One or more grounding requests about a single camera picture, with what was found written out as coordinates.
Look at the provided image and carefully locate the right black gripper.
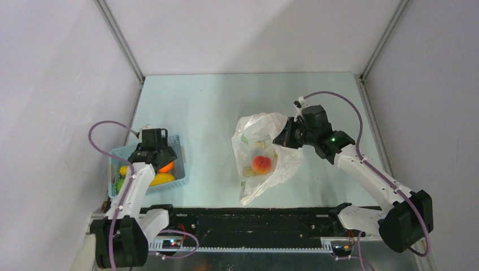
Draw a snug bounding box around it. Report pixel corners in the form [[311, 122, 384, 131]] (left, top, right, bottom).
[[273, 117, 317, 149]]

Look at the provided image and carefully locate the fake orange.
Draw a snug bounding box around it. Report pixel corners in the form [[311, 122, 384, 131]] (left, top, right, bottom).
[[158, 161, 175, 173]]

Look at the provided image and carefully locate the white plastic bag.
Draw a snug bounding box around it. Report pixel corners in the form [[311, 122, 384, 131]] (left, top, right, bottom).
[[232, 112, 304, 206]]

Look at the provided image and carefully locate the fake peach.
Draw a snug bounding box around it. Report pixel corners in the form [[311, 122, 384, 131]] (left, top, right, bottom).
[[251, 155, 273, 175]]

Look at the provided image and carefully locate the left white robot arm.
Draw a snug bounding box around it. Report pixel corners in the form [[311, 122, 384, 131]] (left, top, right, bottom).
[[90, 128, 178, 270]]

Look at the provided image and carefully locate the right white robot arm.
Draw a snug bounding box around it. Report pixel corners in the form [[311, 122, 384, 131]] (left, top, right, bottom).
[[273, 105, 433, 253]]

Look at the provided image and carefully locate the fake yellow mango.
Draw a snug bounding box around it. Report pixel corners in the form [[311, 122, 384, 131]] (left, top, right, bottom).
[[149, 173, 175, 187]]

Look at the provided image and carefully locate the fake yellow lemon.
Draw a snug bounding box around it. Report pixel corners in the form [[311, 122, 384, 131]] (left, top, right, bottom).
[[118, 165, 129, 178]]

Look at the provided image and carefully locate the fake lime green fruit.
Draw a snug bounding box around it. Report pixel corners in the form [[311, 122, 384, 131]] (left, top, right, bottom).
[[115, 178, 125, 193]]

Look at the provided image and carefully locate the light blue plastic basket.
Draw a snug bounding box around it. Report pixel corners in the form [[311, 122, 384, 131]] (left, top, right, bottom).
[[108, 135, 189, 199]]

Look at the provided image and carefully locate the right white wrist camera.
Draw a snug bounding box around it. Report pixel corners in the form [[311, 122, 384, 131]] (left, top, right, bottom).
[[294, 96, 306, 121]]

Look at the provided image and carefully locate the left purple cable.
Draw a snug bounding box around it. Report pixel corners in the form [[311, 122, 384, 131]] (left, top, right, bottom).
[[88, 120, 145, 271]]

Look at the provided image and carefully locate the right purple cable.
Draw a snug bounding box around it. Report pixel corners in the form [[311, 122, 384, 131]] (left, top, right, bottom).
[[303, 91, 433, 258]]

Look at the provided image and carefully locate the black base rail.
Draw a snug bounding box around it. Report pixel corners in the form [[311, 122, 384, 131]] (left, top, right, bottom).
[[142, 203, 349, 250]]

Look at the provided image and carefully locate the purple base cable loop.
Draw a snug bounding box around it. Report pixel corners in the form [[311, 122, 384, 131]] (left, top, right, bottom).
[[155, 229, 201, 261]]

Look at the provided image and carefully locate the left aluminium frame post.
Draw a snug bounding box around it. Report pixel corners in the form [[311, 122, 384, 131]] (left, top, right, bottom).
[[94, 0, 146, 85]]

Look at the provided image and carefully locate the aluminium frame post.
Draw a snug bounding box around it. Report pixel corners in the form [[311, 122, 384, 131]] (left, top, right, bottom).
[[360, 0, 411, 83], [94, 0, 146, 85]]

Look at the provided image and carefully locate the right aluminium frame post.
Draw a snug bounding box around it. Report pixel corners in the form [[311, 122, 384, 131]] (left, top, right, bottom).
[[360, 0, 411, 83]]

